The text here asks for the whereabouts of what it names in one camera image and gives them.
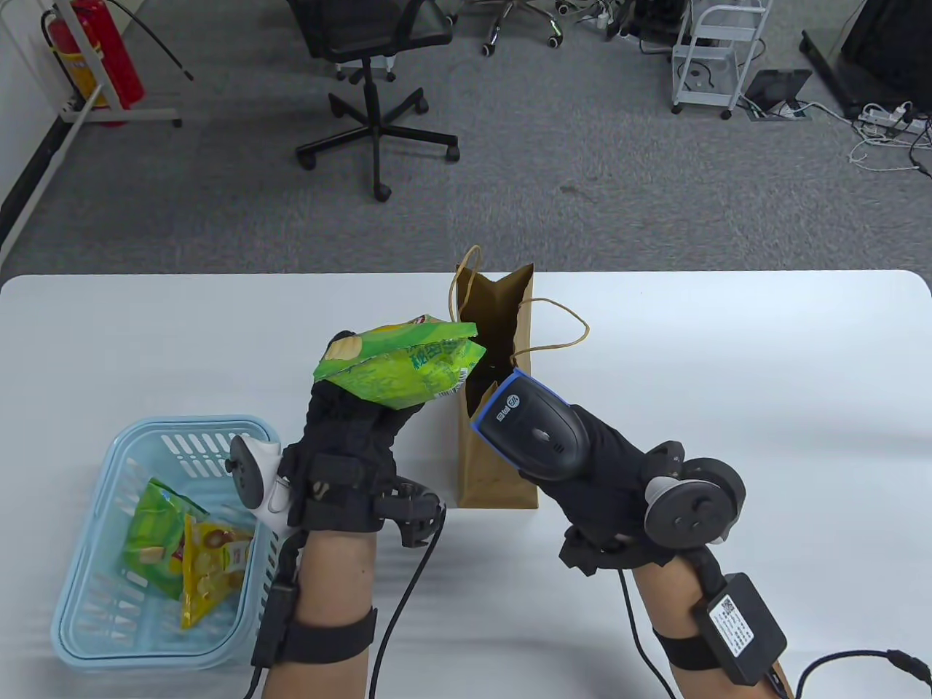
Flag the person's left hand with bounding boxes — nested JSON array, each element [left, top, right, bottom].
[[280, 331, 427, 536]]

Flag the person's right hand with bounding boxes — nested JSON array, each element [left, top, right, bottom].
[[518, 404, 682, 576]]

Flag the green bag of chips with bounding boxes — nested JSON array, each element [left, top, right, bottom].
[[313, 315, 487, 411], [120, 477, 212, 601]]

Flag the brown paper bag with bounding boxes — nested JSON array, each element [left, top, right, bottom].
[[448, 245, 591, 509]]

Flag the yellow bag of chips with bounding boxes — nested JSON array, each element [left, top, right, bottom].
[[180, 513, 254, 629]]

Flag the person's right forearm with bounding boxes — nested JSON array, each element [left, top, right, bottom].
[[630, 557, 791, 699]]

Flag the black and white controller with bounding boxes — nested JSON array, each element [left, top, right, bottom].
[[226, 435, 292, 532], [644, 441, 747, 552]]

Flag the black sensor box white label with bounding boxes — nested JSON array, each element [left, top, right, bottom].
[[251, 582, 299, 667], [692, 573, 789, 687]]

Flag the light blue plastic basket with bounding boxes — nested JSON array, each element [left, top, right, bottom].
[[50, 416, 287, 671]]

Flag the white metal stand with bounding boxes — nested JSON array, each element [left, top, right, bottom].
[[0, 0, 183, 128]]

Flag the white rolling cart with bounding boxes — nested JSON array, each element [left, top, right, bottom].
[[671, 0, 774, 120]]

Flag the black office chair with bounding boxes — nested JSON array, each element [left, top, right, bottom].
[[286, 0, 461, 202]]

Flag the chrome chair base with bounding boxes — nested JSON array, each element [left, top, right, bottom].
[[466, 0, 565, 58]]

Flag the black floor socket panel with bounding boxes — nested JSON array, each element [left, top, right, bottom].
[[743, 69, 813, 121]]

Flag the white power strip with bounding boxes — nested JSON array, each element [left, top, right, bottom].
[[858, 102, 927, 135]]

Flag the red fire extinguisher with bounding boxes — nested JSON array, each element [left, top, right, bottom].
[[40, 0, 145, 126]]

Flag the black furniture base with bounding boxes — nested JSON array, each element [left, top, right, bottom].
[[799, 0, 932, 121]]

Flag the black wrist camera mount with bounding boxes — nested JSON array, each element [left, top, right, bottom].
[[375, 477, 446, 548], [559, 528, 634, 577]]

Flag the thick black glove cable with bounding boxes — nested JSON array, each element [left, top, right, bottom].
[[269, 532, 307, 591], [681, 550, 729, 594]]

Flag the thin black camera cable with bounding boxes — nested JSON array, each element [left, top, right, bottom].
[[368, 506, 446, 699]]

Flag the black wrist strap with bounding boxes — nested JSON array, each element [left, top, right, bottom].
[[652, 628, 718, 672], [280, 608, 379, 665]]

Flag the black sensor box cable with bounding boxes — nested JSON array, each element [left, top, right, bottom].
[[794, 649, 932, 699]]

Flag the black floor cable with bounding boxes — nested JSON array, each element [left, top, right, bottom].
[[109, 0, 194, 81]]

